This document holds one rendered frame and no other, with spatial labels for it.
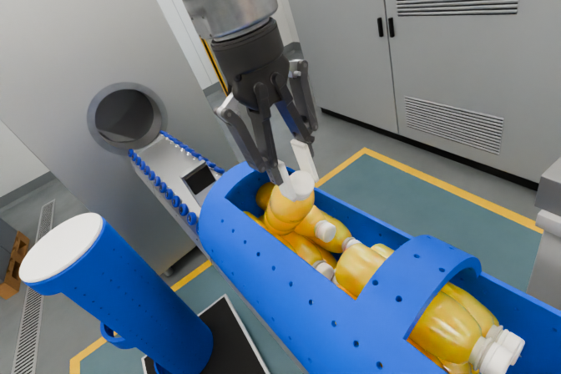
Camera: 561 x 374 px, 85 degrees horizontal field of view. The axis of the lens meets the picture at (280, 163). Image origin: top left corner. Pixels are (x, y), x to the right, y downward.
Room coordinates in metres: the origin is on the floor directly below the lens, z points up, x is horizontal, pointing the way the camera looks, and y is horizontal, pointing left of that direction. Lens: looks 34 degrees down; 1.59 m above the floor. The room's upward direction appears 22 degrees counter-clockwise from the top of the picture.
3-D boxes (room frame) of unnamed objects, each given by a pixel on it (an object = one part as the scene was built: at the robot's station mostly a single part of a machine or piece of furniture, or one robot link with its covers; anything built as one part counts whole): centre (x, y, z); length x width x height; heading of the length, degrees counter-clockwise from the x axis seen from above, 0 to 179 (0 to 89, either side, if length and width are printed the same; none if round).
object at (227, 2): (0.35, -0.01, 1.56); 0.09 x 0.09 x 0.06
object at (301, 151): (0.36, -0.03, 1.33); 0.03 x 0.01 x 0.07; 28
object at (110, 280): (0.86, 0.79, 0.59); 0.28 x 0.28 x 0.88
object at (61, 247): (0.86, 0.79, 1.03); 0.28 x 0.28 x 0.01
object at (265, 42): (0.35, -0.01, 1.49); 0.08 x 0.07 x 0.09; 118
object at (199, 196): (0.92, 0.29, 1.00); 0.10 x 0.04 x 0.15; 117
